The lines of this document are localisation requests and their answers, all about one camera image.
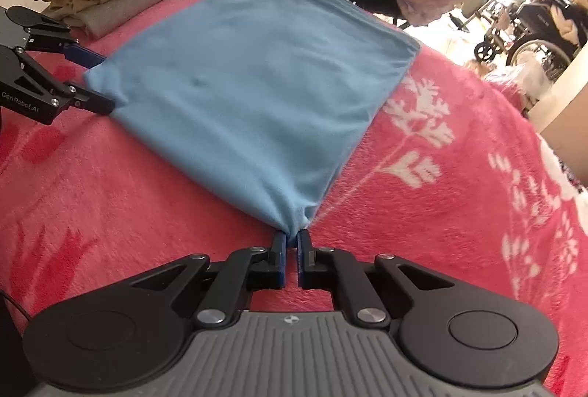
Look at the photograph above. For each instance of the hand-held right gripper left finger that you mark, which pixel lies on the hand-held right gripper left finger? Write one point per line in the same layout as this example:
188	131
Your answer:
281	250

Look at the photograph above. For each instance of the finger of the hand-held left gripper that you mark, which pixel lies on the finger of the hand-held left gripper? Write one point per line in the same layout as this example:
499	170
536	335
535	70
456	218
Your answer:
92	103
82	54

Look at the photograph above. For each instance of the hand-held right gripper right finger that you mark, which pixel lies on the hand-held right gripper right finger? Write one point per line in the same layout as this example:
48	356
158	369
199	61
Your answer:
303	250

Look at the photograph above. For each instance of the blue printed t-shirt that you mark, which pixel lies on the blue printed t-shirt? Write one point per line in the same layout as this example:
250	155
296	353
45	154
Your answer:
252	80

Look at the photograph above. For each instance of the pink floral blanket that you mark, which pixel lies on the pink floral blanket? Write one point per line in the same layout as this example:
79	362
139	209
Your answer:
413	218

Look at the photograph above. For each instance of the person's black trousers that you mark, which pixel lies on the person's black trousers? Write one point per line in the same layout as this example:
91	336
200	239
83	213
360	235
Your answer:
11	355

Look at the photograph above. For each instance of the black wheelchair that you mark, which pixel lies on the black wheelchair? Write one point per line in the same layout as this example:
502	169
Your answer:
542	18
482	50

